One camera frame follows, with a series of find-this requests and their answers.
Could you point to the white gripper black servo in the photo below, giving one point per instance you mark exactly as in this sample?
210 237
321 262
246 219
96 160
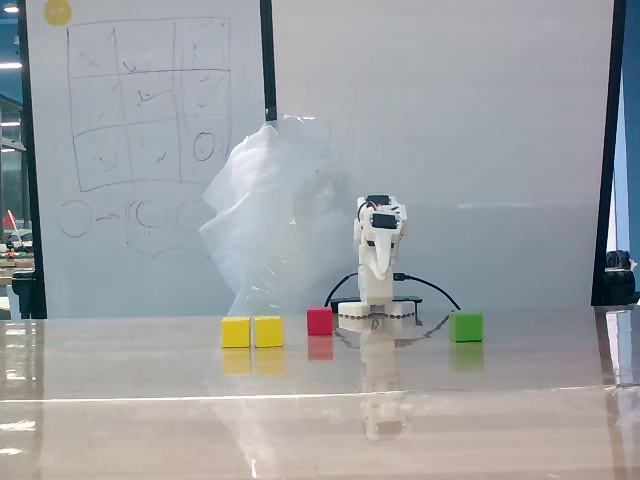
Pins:
384 239

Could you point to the yellow wooden cube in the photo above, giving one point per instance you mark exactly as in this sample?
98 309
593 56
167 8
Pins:
236 332
269 331

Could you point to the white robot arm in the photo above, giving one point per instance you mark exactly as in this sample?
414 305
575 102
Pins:
375 296

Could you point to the red wooden cube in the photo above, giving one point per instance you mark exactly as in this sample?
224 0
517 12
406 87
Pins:
320 321

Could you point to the green wooden cube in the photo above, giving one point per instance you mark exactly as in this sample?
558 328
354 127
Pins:
466 327

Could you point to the clear plastic bag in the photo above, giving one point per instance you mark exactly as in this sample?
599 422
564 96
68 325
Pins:
265 220

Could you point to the blank whiteboard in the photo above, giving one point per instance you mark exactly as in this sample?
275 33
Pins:
450 125

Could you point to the whiteboard with marker grid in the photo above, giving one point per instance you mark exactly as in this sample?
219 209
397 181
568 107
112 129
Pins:
150 240

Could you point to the small red flag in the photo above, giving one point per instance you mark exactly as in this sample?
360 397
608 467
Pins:
10 219

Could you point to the yellow round magnet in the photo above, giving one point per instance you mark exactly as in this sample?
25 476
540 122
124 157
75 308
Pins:
58 12

